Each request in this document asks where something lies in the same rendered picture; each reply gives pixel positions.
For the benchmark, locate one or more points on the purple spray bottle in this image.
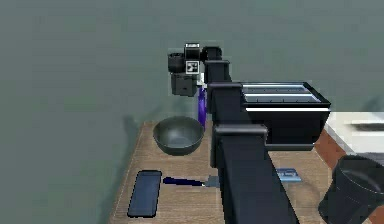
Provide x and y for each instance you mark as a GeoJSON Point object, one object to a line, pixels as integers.
{"type": "Point", "coordinates": [201, 108]}

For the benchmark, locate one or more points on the black round bin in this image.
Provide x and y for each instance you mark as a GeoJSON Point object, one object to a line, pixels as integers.
{"type": "Point", "coordinates": [356, 193]}

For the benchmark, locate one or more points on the white box-shaped appliance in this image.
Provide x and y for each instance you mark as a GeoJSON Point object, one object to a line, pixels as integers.
{"type": "Point", "coordinates": [353, 138]}

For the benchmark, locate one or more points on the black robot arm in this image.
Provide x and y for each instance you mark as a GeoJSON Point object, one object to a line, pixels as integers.
{"type": "Point", "coordinates": [253, 186]}

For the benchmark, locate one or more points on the black smartphone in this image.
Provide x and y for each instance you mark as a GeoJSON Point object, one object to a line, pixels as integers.
{"type": "Point", "coordinates": [144, 194]}

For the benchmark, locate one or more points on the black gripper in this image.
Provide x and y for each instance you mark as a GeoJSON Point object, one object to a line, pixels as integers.
{"type": "Point", "coordinates": [182, 85]}

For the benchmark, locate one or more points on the blue card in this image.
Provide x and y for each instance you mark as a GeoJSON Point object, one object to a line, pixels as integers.
{"type": "Point", "coordinates": [288, 175]}

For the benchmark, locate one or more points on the dark grey bowl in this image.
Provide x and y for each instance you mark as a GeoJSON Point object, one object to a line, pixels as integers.
{"type": "Point", "coordinates": [178, 136]}

